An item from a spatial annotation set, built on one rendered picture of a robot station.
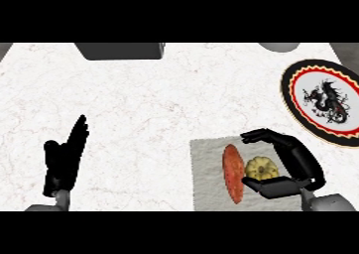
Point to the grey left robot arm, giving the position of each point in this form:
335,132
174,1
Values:
52,202

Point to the grey placemat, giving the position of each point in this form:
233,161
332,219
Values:
208,175

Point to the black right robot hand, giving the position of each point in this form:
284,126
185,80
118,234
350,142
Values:
294,162

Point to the orange sweet potato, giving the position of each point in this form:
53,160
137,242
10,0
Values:
232,172

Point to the pale grey round object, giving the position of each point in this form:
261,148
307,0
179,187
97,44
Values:
279,47

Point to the dragon print plate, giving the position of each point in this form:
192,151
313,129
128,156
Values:
328,101

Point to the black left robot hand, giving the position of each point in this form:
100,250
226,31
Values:
64,158

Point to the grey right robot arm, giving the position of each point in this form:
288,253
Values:
328,201

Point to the dark grey appliance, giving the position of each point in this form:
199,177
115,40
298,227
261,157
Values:
120,50

